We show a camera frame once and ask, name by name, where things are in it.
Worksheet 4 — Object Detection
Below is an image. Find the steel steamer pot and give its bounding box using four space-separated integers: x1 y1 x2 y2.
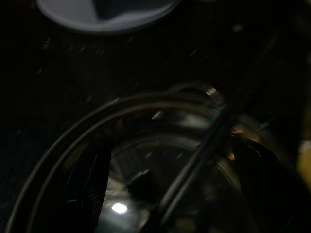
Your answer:
4 82 299 233

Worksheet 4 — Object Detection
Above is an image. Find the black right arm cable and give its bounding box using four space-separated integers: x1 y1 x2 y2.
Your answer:
155 97 246 233

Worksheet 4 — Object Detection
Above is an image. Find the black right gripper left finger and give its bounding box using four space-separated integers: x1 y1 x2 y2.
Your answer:
48 139 114 233

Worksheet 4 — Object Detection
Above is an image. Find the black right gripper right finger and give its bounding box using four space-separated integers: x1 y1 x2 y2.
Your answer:
228 133 311 233

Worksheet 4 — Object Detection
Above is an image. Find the light blue plate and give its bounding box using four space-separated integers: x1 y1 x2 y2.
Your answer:
36 0 183 36

